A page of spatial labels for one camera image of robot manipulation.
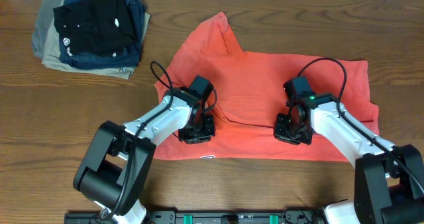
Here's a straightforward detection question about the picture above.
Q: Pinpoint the orange red t-shirt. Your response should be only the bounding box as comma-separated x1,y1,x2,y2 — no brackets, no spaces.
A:
154,13,379,161

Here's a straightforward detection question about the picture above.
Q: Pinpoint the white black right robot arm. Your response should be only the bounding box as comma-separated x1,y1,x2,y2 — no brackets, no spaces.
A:
274,92,423,224

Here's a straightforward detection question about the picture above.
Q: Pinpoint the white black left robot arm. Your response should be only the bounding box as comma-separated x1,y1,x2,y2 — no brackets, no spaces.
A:
64,84,215,223

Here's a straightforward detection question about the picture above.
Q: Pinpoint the navy folded shirt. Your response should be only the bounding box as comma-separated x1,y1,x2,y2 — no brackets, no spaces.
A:
53,0,145,70

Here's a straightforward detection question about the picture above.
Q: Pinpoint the black folded polo shirt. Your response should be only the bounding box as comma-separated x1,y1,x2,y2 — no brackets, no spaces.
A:
54,0,136,55

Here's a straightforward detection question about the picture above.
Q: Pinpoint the khaki folded garment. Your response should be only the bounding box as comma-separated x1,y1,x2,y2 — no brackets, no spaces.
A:
42,0,150,80

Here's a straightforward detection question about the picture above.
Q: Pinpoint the grey folded garment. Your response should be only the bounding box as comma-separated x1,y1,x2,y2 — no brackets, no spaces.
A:
31,0,63,58

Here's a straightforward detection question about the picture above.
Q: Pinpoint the black mounting rail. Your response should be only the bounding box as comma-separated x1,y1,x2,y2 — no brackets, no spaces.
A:
64,207,329,224

